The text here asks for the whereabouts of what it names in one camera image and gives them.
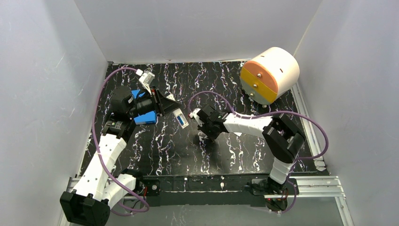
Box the white round drawer cabinet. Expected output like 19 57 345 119
239 47 300 106

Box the blue battery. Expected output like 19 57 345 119
177 115 185 128

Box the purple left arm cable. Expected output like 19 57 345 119
92 67 150 217

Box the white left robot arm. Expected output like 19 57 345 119
60 86 181 226

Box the white remote control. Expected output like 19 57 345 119
164 93 189 129

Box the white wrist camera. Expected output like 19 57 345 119
136 69 155 95
189 108 202 125

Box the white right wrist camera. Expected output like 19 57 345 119
189 108 202 125

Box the blue flat box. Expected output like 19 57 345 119
131 89 157 125

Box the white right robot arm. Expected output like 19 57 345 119
189 105 306 195

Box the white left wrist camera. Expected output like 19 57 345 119
136 69 155 95

